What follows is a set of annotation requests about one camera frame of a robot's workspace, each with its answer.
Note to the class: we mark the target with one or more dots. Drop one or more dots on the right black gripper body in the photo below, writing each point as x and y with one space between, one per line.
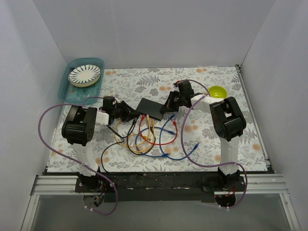
173 100

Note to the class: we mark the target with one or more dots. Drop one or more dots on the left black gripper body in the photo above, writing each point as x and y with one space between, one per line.
126 111

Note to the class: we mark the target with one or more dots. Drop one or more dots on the black network switch box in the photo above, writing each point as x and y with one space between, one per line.
150 108

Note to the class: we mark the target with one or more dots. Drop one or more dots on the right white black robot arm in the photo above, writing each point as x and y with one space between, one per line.
229 124

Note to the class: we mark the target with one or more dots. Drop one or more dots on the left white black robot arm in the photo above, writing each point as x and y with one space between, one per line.
79 125

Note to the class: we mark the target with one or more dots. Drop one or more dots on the floral patterned table mat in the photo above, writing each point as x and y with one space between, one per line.
186 144

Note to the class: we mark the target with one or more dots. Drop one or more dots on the lime green bowl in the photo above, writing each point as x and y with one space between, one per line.
218 92

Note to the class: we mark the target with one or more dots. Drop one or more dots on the teal plastic tray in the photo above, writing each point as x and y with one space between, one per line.
69 93

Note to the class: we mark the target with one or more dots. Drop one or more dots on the striped white plate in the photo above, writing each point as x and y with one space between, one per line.
85 75

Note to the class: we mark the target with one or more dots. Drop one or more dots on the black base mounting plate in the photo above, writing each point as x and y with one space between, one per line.
156 186

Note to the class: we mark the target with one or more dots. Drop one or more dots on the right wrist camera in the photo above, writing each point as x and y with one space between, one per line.
185 89

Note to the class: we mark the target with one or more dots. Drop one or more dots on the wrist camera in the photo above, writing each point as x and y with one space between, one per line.
109 103
185 89

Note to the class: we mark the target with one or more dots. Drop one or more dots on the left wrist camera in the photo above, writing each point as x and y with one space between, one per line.
109 103

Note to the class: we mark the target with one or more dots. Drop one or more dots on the aluminium frame rail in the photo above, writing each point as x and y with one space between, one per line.
161 202

